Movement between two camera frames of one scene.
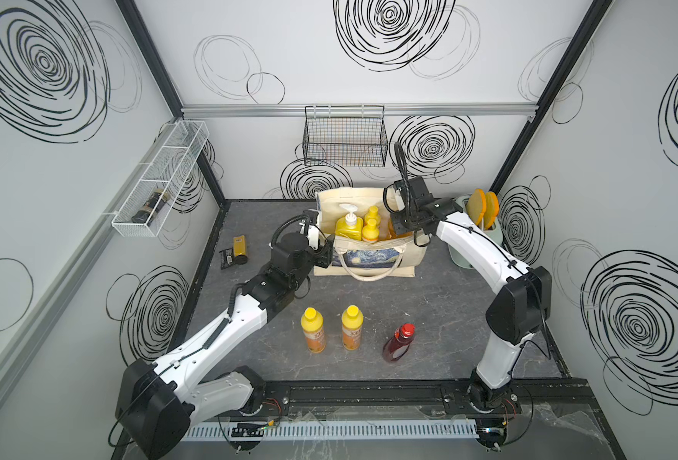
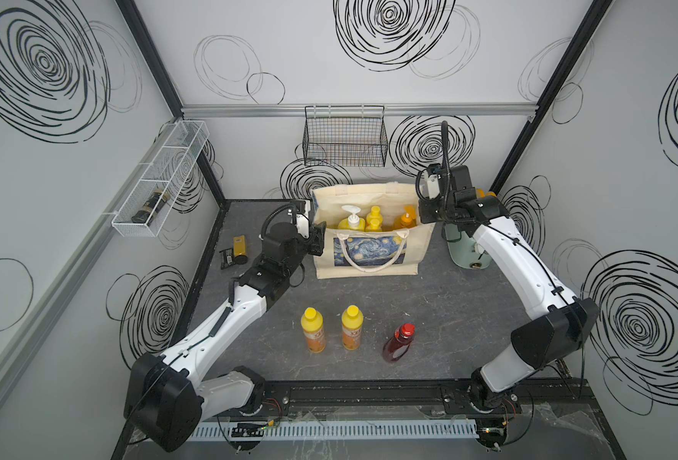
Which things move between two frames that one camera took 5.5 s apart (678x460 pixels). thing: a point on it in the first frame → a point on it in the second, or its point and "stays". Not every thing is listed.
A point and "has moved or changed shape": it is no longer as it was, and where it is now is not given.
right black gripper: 395,218 → 424,216
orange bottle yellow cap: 372,218 stays
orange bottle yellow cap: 351,328 stays
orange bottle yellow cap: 312,325 stays
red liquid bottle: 397,346 stays
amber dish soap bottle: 393,233 has moved or changed shape
